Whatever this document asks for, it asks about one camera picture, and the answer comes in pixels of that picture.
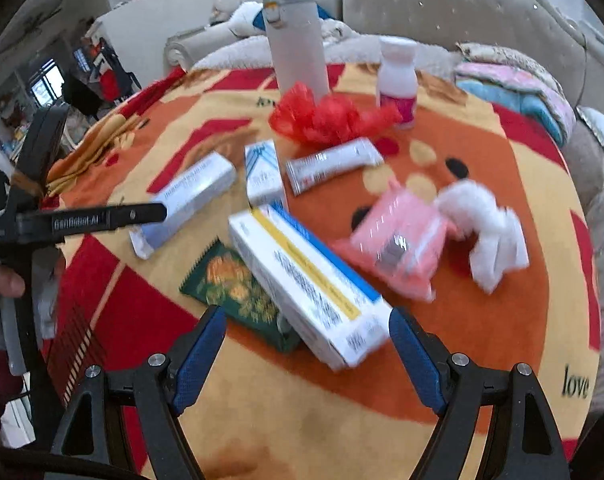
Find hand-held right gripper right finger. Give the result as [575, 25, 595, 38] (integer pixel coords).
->
[389, 306, 570, 480]

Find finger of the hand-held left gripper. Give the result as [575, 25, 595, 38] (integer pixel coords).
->
[12, 102, 70, 201]
[56, 203, 166, 242]

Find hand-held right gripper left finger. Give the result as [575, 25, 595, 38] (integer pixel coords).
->
[52, 305, 227, 480]

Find dark green snack packet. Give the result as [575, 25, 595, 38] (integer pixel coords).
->
[179, 240, 303, 352]

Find long pale white medicine box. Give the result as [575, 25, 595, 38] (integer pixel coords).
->
[129, 152, 239, 261]

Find pink packet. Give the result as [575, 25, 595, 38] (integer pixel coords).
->
[332, 180, 458, 303]

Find large white blue-striped box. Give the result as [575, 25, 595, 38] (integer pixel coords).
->
[228, 203, 395, 372]

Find white tissue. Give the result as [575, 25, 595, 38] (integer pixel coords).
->
[432, 180, 530, 294]

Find small blue white box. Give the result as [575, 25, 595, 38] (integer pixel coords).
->
[244, 140, 286, 209]

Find silver white tube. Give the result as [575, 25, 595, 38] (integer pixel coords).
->
[286, 137, 385, 196]

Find red plastic bag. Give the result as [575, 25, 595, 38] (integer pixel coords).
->
[269, 82, 403, 149]

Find person's left hand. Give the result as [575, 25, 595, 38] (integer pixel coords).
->
[0, 261, 27, 297]

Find printed blanket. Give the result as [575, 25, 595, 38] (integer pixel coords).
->
[42, 62, 604, 480]

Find red hanging clothes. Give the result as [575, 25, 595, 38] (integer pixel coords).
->
[94, 40, 121, 99]

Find white panel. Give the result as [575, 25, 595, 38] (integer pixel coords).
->
[94, 0, 233, 86]

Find white plush toy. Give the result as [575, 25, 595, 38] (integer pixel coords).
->
[214, 0, 243, 26]

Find blue jacket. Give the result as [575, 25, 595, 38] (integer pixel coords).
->
[252, 5, 333, 32]

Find white thermos bottle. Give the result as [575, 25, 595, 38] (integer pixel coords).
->
[262, 0, 331, 103]

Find white pill bottle pink label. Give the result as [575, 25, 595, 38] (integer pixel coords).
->
[377, 37, 417, 129]

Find folded colourful blankets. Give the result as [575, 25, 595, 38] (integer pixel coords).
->
[454, 42, 578, 147]

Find white trimmed pillow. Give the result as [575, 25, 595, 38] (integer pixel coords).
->
[574, 105, 604, 162]

